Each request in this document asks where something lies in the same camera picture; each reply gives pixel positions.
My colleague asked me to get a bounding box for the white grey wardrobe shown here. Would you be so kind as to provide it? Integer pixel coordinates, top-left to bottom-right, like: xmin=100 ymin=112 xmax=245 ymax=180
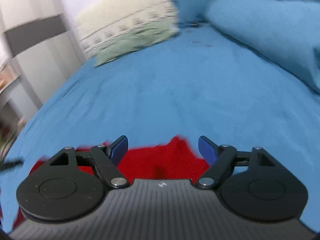
xmin=1 ymin=0 xmax=85 ymax=108

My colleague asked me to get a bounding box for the white shelf desk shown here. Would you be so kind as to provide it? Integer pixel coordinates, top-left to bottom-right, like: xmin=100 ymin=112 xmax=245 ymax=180
xmin=1 ymin=60 xmax=42 ymax=160

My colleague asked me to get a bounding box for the folded blue duvet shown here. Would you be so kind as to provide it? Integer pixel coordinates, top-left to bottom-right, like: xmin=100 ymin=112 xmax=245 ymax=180
xmin=205 ymin=0 xmax=319 ymax=92

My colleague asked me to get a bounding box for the blue pillow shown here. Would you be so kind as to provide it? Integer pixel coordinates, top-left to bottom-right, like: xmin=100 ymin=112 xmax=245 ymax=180
xmin=172 ymin=0 xmax=214 ymax=28

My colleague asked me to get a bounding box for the red cloth garment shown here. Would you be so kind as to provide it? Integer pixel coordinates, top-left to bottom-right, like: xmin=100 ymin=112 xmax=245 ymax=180
xmin=13 ymin=136 xmax=208 ymax=228

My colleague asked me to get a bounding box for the blue bed sheet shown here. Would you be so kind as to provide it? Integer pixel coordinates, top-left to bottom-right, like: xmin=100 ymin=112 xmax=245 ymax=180
xmin=1 ymin=24 xmax=319 ymax=232

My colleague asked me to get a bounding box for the green pillow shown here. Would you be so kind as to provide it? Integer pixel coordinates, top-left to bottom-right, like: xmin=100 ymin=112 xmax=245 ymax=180
xmin=95 ymin=20 xmax=179 ymax=67

